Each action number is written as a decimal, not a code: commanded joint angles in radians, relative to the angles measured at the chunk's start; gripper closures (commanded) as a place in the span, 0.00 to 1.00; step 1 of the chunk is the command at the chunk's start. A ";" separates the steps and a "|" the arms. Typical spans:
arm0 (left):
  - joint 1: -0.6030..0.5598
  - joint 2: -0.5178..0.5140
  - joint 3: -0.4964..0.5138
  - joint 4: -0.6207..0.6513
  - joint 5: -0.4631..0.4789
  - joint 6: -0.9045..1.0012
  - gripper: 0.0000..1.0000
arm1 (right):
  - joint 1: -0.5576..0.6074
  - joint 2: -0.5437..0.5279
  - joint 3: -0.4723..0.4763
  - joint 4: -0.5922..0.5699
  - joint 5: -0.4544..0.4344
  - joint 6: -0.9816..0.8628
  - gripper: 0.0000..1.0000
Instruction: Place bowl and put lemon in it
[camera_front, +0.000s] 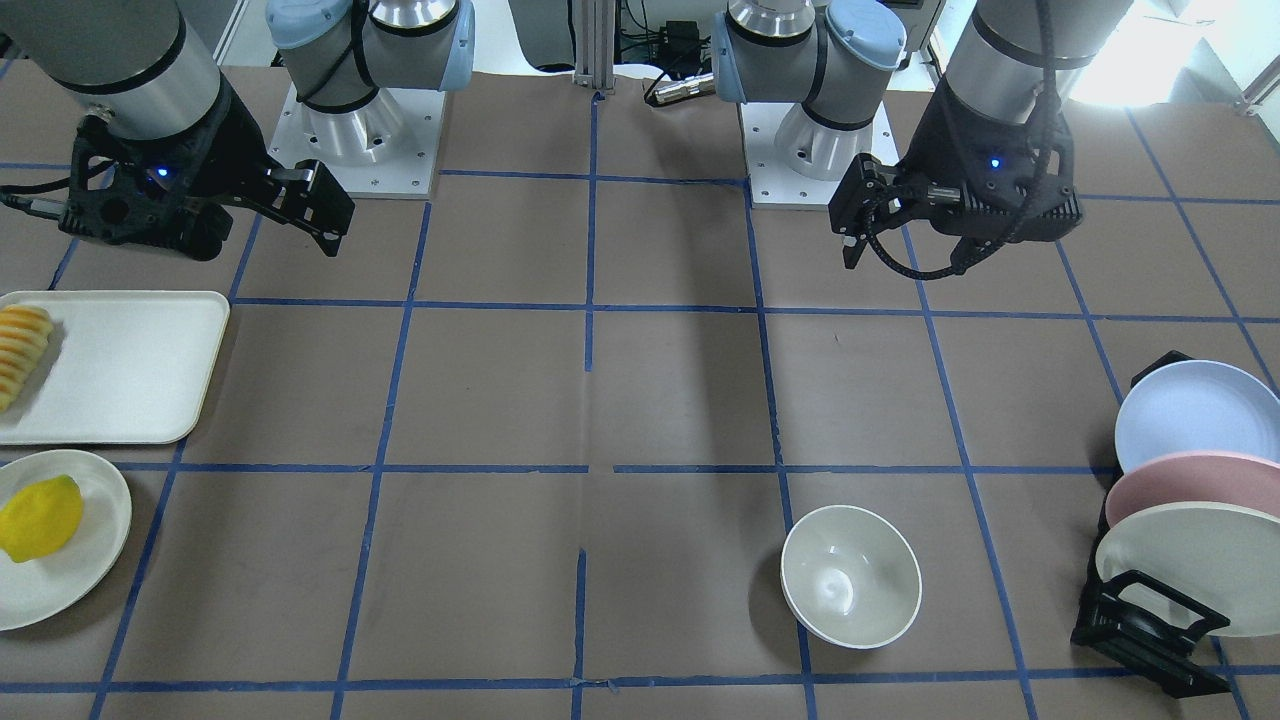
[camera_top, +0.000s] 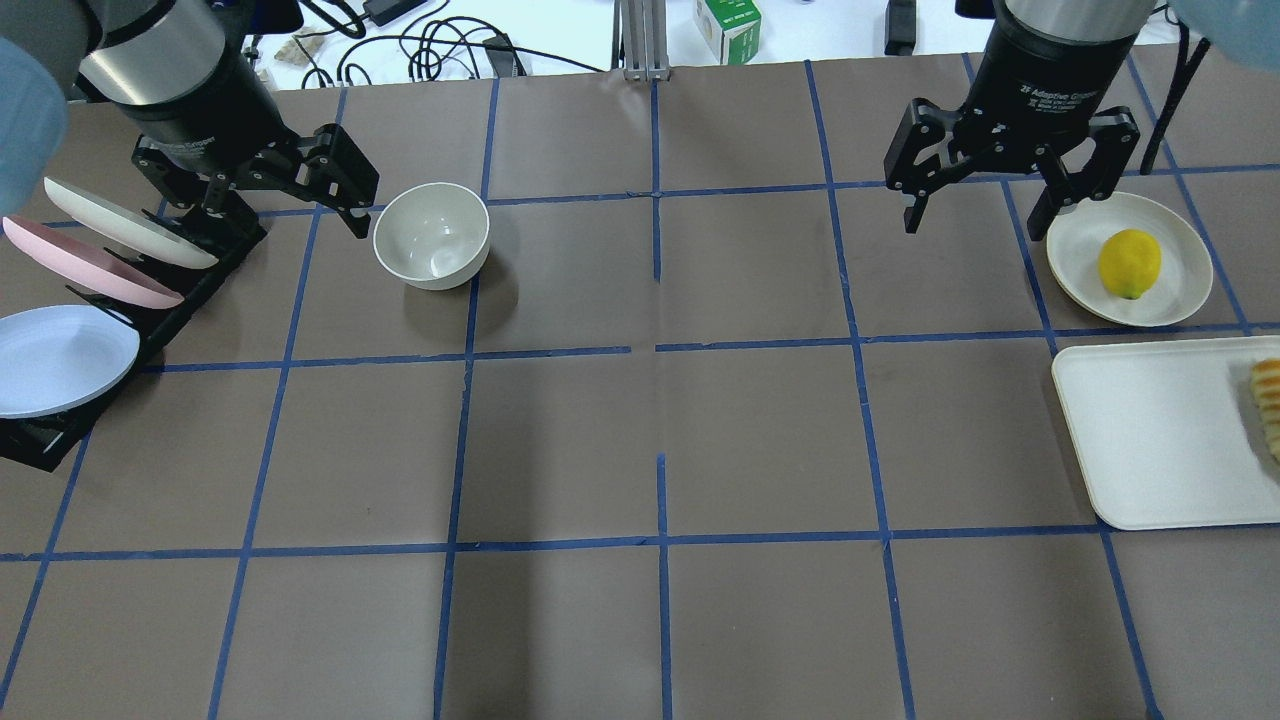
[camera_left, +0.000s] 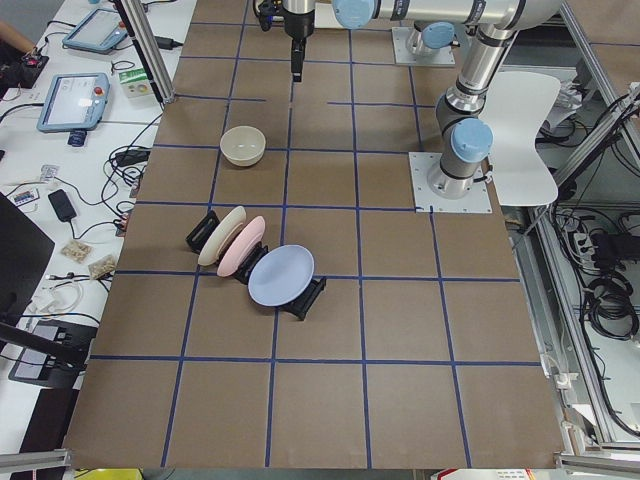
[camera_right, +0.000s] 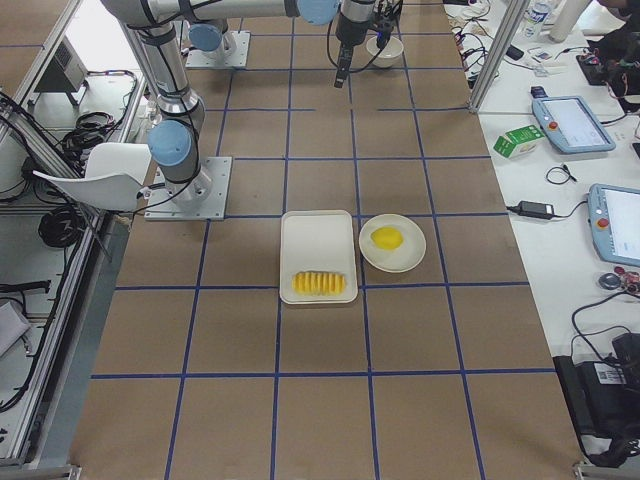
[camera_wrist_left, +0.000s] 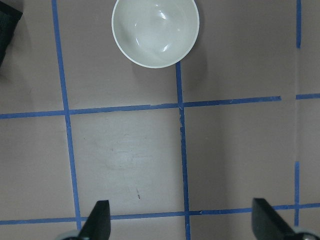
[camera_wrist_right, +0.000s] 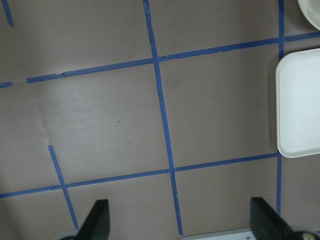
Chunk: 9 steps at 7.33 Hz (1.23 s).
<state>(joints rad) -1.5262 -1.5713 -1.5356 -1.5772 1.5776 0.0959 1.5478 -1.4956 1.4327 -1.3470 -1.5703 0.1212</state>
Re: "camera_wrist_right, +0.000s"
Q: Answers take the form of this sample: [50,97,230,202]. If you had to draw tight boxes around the cream round plate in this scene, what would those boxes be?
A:
[297,0,320,30]

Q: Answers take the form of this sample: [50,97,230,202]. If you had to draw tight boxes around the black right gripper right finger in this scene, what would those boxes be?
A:
[250,197,295,240]

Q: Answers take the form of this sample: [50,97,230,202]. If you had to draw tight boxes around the white rectangular tray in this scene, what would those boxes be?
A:
[275,48,320,158]

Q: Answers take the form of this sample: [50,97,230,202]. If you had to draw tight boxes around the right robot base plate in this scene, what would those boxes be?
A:
[180,227,256,240]

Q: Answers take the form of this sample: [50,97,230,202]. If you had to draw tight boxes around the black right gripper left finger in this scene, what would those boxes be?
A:
[76,199,111,240]

